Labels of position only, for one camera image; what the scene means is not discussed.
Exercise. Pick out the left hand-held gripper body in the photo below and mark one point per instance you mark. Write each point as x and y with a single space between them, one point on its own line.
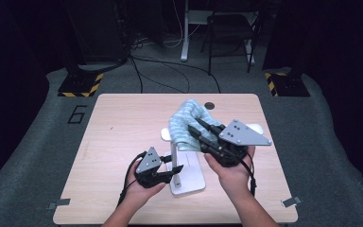
149 176

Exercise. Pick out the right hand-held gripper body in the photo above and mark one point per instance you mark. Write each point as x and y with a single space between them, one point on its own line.
233 148

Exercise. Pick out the white desk lamp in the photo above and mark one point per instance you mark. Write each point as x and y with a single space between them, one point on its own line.
192 176

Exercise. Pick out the light blue fluffy cloth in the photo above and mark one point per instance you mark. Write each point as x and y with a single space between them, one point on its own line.
182 126

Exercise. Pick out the person's left hand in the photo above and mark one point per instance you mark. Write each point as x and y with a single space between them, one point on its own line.
138 194

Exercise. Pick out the person's right hand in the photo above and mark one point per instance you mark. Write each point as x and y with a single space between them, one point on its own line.
233 183

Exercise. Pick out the dark round table grommet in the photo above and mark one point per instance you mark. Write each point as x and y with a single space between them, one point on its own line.
210 105

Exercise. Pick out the grey tape strip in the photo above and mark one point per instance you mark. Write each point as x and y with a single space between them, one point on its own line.
59 203
291 201

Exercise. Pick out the black stand base yellow stripes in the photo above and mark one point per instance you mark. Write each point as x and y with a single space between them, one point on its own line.
290 86
78 85

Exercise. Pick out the black chair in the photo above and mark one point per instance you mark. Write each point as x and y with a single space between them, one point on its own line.
230 26

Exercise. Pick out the dark curtain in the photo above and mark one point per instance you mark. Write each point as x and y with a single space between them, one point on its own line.
343 63
6 63

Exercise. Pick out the black cabinet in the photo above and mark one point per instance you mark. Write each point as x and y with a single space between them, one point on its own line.
97 31

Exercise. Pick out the white desk frame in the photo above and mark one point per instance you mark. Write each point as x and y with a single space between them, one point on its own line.
185 38

